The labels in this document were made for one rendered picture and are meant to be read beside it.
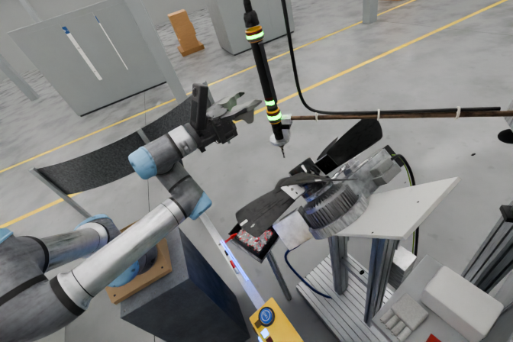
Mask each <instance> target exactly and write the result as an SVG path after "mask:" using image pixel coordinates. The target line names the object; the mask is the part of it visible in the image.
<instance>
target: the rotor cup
mask: <svg viewBox="0 0 513 342"><path fill-rule="evenodd" d="M302 166H304V168H305V169H306V172H307V173H309V174H311V172H315V173H314V174H313V175H316V176H320V172H321V171H320V169H319V168H318V167H317V166H316V165H315V163H314V162H313V160H312V159H311V157H309V158H307V159H306V160H304V161H303V162H301V163H300V164H299V165H297V166H296V167H295V168H294V169H292V170H291V171H289V175H290V174H291V176H293V175H295V174H297V173H304V172H305V171H304V170H303V168H302ZM329 182H330V181H327V182H311V183H304V184H298V186H300V187H303V188H304V190H305V193H304V194H302V198H307V197H309V196H311V195H313V194H315V193H316V192H317V191H319V190H320V189H322V188H323V187H324V186H325V185H327V184H328V183H329Z"/></svg>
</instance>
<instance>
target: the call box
mask: <svg viewBox="0 0 513 342"><path fill-rule="evenodd" d="M265 308H268V309H269V310H270V311H271V312H272V314H273V319H272V320H271V322H270V323H268V324H264V323H263V322H262V321H261V320H260V312H261V311H262V310H263V309H265ZM257 320H259V321H260V323H261V324H262V325H261V326H260V327H259V328H258V329H257V327H256V326H255V324H254V323H255V322H256V321H257ZM250 322H251V323H252V325H253V327H254V328H255V330H256V332H257V333H258V335H259V337H260V339H261V341H262V342H266V339H267V338H268V337H269V336H271V338H272V339H273V342H304V341H303V339H301V337H300V336H299V334H298V333H297V331H296V330H295V329H294V327H293V326H292V324H291V323H290V321H289V319H288V318H287V317H286V316H285V314H284V313H283V312H282V310H281V308H280V307H279V306H278V305H277V303H276V301H275V300H274V299H273V298H270V299H269V300H268V301H267V302H266V303H265V304H264V305H263V306H262V307H261V308H260V309H258V310H257V311H256V312H255V313H254V314H253V315H252V316H251V317H250ZM264 329H266V330H267V331H268V333H269V334H268V335H267V336H266V337H265V338H264V337H263V335H262V334H261V332H262V331H263V330H264Z"/></svg>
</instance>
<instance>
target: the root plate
mask: <svg viewBox="0 0 513 342"><path fill-rule="evenodd" d="M291 188H293V189H294V190H293V191H291ZM281 189H282V190H283V191H285V192H286V193H287V194H289V195H290V196H291V197H292V198H293V199H294V200H295V199H297V198H298V197H299V196H300V195H301V194H303V193H304V192H305V190H304V189H302V188H301V187H300V186H298V185H292V186H289V187H288V186H283V187H281ZM295 192H297V193H298V194H296V193H295Z"/></svg>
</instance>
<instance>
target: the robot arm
mask: <svg viewBox="0 0 513 342"><path fill-rule="evenodd" d="M244 94H245V93H244V92H236V93H234V94H232V95H229V96H227V97H224V98H222V99H220V100H219V101H217V102H215V103H214V104H213V105H212V106H211V107H210V108H208V109H207V102H208V87H207V86H206V85H203V84H201V83H193V84H192V102H191V114H190V123H186V124H184V125H183V126H179V127H177V128H175V129H174V130H172V131H170V132H168V133H167V134H164V135H163V136H162V137H159V138H157V139H156V140H154V141H152V142H150V143H148V144H146V145H144V146H143V147H139V149H138V150H136V151H134V152H133V153H131V154H130V155H129V157H128V159H129V161H130V163H131V165H132V167H133V168H134V170H135V171H136V173H137V174H138V175H139V177H140V178H142V179H149V178H150V177H152V176H155V177H157V178H158V180H159V181H160V182H161V183H162V184H163V186H164V187H165V188H166V189H167V191H168V192H169V193H170V195H171V196H170V197H169V198H168V199H167V200H166V201H164V202H163V203H162V204H160V205H158V206H157V207H156V208H155V209H154V210H152V211H151V212H149V213H148V214H147V215H145V216H144V217H142V218H141V219H140V220H139V221H137V222H136V223H135V224H133V225H131V226H130V227H129V228H128V229H127V230H125V231H124V232H122V233H121V232H120V231H119V229H118V228H117V227H116V225H115V224H114V223H113V221H112V220H111V219H110V218H109V217H108V216H107V215H104V214H99V215H94V216H93V217H90V218H87V219H86V220H84V221H83V222H81V223H80V224H79V225H77V226H76V228H75V229H74V230H73V231H70V232H66V233H63V234H57V235H53V236H49V237H44V238H38V237H34V236H20V237H15V236H14V235H13V231H10V230H9V229H7V228H5V227H3V228H0V342H34V341H36V340H39V339H41V338H44V337H47V336H49V335H51V334H53V333H55V332H57V331H58V330H60V329H62V328H63V327H65V326H67V325H68V324H70V323H71V322H72V321H74V320H75V319H76V318H78V317H79V316H80V315H81V314H82V313H83V312H84V311H86V310H87V309H88V308H89V303H90V301H91V299H92V298H94V297H95V296H96V295H97V294H99V293H100V291H101V290H103V289H104V288H105V287H106V286H109V287H119V286H123V285H125V284H127V283H129V282H130V281H131V280H132V279H134V278H135V276H136V275H140V274H143V273H145V272H146V271H148V270H149V269H150V268H151V267H152V266H153V265H154V263H155V262H156V259H157V248H156V244H157V243H159V242H160V241H161V240H162V239H163V238H164V237H165V236H166V235H167V234H169V233H170V232H171V231H172V230H174V229H175V228H176V227H177V226H179V225H180V224H181V223H182V222H183V221H184V220H185V219H187V218H191V219H192V220H195V219H197V218H198V217H199V216H200V215H202V214H203V213H204V212H205V211H206V210H207V209H208V208H210V207H211V199H210V198H209V197H208V196H207V195H206V193H205V191H203V190H202V188H201V187H200V186H199V185H198V183H197V182H196V181H195V180H194V179H193V178H192V177H191V176H190V174H189V173H188V172H187V171H186V169H185V168H184V167H183V166H182V164H181V163H180V162H179V160H181V159H182V158H184V157H185V156H188V155H189V154H190V153H192V152H194V151H195V150H197V148H198V149H199V150H200V151H201V152H202V153H203V152H205V151H206V149H205V147H207V146H208V145H209V144H212V143H213V142H216V141H217V142H218V143H217V142H216V143H217V144H219V143H222V144H225V143H226V142H228V141H229V140H231V139H232V138H234V137H236V136H237V135H238V133H237V130H236V129H237V127H236V125H235V123H234V122H233V121H232V120H234V121H239V120H244V121H246V122H247V123H248V124H251V123H253V121H254V108H255V107H257V106H258V105H259V104H261V103H262V100H261V99H253V100H251V101H249V102H245V103H244V104H242V105H237V99H238V98H240V97H241V96H242V95H244ZM219 138H220V139H219ZM196 147H197V148H196ZM79 258H83V259H86V260H85V261H83V262H82V263H80V264H79V265H78V266H77V267H75V268H74V269H72V270H71V271H70V272H68V273H59V274H58V275H56V276H55V277H53V278H52V279H51V280H49V281H48V278H47V277H46V276H45V275H44V274H45V273H46V272H49V271H51V270H52V269H56V268H58V267H60V266H63V265H65V264H67V263H70V262H72V261H74V260H77V259H79Z"/></svg>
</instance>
